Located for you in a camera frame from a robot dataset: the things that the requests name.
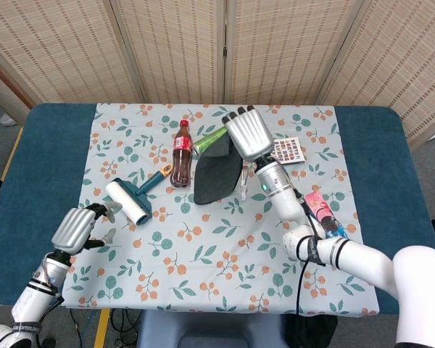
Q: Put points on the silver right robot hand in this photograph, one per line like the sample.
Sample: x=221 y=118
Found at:
x=250 y=136

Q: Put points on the cola bottle with red cap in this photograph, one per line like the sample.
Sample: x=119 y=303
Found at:
x=181 y=166

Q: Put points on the white shoe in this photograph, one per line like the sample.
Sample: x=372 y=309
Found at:
x=8 y=119

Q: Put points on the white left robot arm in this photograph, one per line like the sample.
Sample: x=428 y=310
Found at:
x=32 y=301

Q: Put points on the floral print tablecloth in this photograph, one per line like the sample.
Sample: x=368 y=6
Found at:
x=166 y=282

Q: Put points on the green drink can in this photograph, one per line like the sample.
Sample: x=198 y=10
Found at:
x=203 y=145

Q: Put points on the blue grey robot torso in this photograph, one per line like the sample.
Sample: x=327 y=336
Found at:
x=203 y=330

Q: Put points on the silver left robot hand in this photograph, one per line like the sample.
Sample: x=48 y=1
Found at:
x=72 y=230

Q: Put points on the black box with picture grid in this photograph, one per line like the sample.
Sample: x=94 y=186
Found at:
x=290 y=152

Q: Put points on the blue sandwich cookie box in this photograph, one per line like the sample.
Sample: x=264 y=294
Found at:
x=326 y=214

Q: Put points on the teal table cover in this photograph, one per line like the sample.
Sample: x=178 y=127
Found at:
x=32 y=181

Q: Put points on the woven bamboo screen panel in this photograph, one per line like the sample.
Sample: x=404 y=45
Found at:
x=286 y=47
x=174 y=47
x=402 y=54
x=58 y=47

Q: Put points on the blue microfiber cloth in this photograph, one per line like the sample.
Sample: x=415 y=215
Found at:
x=214 y=177

